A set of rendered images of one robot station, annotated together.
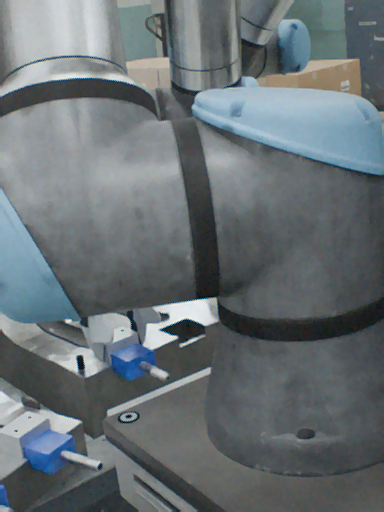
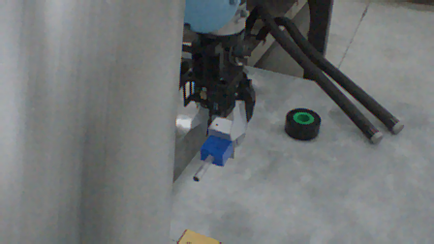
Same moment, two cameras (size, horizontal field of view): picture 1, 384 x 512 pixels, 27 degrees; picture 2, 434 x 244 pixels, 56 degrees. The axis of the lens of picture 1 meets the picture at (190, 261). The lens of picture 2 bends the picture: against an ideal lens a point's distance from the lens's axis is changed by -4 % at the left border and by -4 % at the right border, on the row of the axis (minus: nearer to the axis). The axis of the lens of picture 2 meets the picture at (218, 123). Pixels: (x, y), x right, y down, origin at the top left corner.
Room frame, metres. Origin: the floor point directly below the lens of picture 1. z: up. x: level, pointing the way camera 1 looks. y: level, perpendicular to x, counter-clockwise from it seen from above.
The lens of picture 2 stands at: (0.96, -0.56, 1.40)
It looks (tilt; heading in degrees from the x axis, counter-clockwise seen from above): 37 degrees down; 62
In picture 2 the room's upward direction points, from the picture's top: straight up
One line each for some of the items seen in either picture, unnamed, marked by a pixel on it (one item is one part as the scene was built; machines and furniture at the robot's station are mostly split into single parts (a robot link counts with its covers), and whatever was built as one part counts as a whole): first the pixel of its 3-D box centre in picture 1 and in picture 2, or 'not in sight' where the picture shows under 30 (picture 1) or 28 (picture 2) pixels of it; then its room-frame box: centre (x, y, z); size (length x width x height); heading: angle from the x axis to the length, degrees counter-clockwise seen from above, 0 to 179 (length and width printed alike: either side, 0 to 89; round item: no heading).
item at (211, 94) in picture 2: not in sight; (216, 68); (1.22, -0.07, 1.09); 0.09 x 0.08 x 0.12; 36
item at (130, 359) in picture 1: (137, 363); not in sight; (0.94, 0.08, 0.89); 0.13 x 0.05 x 0.05; 36
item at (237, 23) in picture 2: not in sight; (220, 15); (1.23, -0.07, 1.17); 0.08 x 0.08 x 0.05
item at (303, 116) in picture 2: not in sight; (302, 124); (1.50, 0.03, 0.82); 0.08 x 0.08 x 0.04
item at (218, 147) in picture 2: not in sight; (213, 154); (1.21, -0.08, 0.93); 0.13 x 0.05 x 0.05; 37
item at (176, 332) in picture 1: (183, 339); not in sight; (1.04, 0.02, 0.87); 0.05 x 0.05 x 0.04; 36
